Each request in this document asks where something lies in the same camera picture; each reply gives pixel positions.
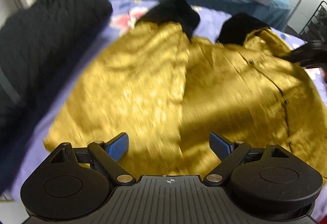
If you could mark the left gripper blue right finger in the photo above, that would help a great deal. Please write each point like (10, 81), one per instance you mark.
(231, 155)

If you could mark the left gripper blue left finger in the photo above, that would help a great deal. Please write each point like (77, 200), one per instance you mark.
(105, 157)

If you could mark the golden silk padded jacket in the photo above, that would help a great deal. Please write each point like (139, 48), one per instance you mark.
(168, 90)

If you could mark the black knitted garment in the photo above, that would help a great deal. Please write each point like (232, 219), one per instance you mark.
(40, 46)

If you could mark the black wire rack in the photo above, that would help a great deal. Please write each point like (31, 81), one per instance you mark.
(316, 27)

